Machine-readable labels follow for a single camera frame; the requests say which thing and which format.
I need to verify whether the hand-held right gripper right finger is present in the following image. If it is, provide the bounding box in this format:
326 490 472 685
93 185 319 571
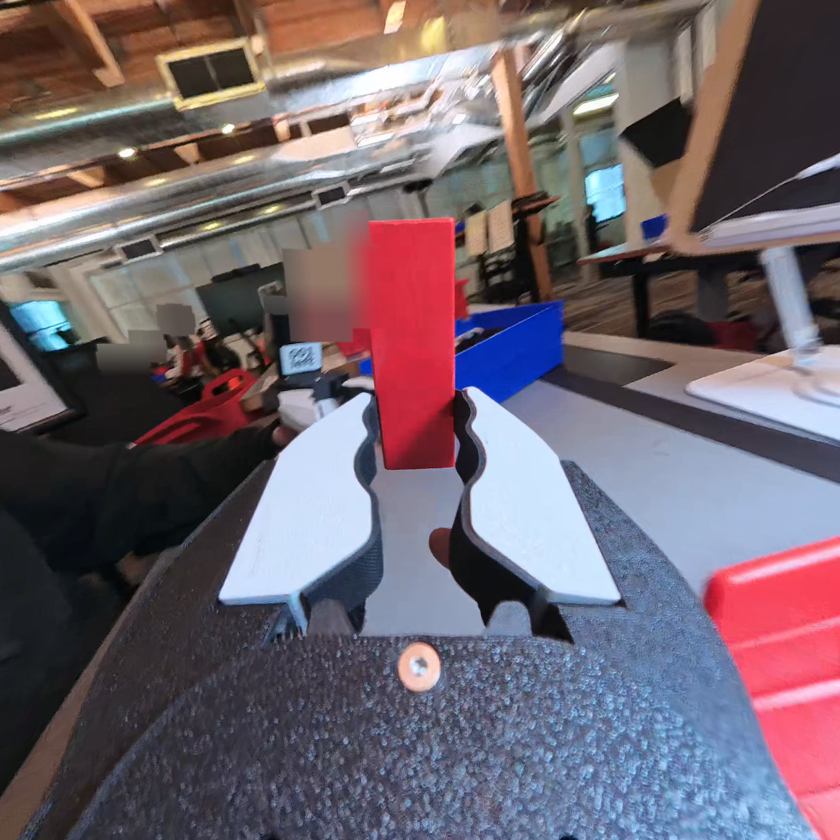
449 387 623 642

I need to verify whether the silver air duct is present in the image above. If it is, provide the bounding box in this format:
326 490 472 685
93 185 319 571
0 138 434 271

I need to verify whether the whiteboard easel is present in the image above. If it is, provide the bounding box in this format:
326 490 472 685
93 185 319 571
461 192 563 304

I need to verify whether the blue plastic bin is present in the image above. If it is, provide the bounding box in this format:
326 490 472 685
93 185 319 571
358 300 567 404

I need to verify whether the red fabric tote bag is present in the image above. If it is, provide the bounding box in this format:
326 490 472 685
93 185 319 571
133 367 261 448

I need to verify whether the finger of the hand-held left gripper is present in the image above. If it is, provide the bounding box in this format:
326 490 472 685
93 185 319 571
277 375 376 432

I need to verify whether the person's left forearm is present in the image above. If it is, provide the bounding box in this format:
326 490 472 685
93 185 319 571
0 420 284 573

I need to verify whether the red plastic bin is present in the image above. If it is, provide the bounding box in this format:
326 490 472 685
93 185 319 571
702 535 840 840

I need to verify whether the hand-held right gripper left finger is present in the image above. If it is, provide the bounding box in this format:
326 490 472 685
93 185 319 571
218 392 385 616

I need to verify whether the black board on stand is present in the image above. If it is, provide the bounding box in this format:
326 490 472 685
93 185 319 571
666 0 840 444

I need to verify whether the black floor lamp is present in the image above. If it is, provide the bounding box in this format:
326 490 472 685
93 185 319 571
402 176 435 222

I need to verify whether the wooden office desk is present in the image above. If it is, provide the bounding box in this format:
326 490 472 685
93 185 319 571
576 238 765 337

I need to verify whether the fiducial marker sign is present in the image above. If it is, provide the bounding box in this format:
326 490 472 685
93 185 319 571
0 305 84 435

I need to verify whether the large black screen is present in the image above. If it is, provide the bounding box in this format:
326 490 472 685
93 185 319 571
194 262 287 340

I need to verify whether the red rectangular block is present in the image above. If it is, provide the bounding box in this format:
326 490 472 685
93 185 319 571
366 218 458 472

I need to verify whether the ceiling air vent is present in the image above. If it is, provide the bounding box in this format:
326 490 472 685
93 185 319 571
155 37 268 110

